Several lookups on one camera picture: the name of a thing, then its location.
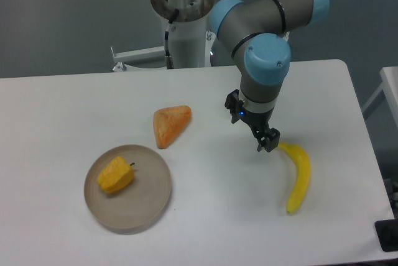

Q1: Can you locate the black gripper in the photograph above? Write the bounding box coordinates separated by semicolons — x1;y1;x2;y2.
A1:
224;89;280;152

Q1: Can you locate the yellow toy bell pepper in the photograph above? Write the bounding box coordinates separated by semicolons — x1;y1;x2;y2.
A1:
97;156;135;194

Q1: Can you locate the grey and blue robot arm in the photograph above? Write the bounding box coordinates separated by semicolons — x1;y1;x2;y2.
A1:
150;0;330;152

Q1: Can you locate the beige round plate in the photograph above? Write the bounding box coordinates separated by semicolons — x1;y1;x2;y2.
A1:
83;145;172;234

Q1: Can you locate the yellow toy banana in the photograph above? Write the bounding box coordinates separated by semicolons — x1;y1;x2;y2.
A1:
279;142;312;214

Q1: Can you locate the orange triangular toy bread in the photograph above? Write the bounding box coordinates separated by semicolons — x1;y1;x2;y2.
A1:
153;105;192;149

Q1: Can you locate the white side table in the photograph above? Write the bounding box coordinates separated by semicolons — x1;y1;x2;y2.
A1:
361;66;397;124

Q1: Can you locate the black device at table edge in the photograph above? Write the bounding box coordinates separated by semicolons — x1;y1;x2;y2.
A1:
374;219;397;252

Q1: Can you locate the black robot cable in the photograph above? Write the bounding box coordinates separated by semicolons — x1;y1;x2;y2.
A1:
164;8;180;70

